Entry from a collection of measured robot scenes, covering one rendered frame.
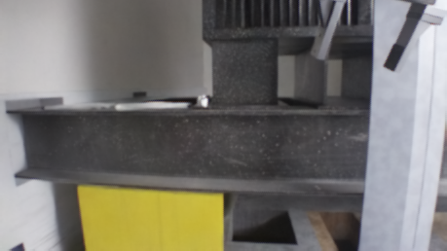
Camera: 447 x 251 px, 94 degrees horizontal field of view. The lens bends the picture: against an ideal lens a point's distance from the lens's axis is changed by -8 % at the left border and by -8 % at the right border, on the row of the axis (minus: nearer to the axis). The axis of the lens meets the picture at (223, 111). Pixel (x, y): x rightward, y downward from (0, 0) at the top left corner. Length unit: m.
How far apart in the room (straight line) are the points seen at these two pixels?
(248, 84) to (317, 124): 0.25
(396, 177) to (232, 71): 0.51
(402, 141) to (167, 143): 0.66
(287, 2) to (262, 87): 0.26
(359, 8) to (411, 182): 0.48
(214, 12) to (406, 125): 0.58
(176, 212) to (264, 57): 0.55
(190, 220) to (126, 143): 0.34
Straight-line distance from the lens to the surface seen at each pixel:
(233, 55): 0.70
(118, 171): 0.90
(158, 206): 0.79
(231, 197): 1.09
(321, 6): 0.35
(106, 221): 0.90
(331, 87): 3.98
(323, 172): 0.80
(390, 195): 0.70
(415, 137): 0.68
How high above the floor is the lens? 0.73
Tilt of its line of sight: 6 degrees down
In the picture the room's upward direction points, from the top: 1 degrees counter-clockwise
